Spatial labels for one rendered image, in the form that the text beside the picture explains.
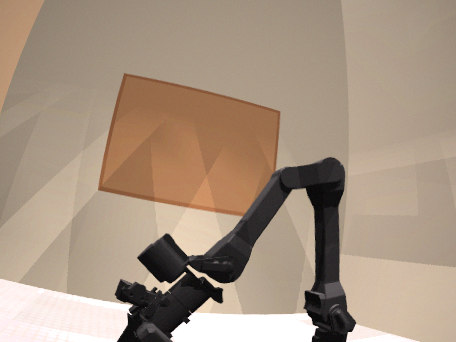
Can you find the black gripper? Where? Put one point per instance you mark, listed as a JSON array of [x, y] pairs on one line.
[[168, 316]]

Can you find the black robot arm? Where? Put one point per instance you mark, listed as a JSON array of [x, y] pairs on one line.
[[225, 261]]

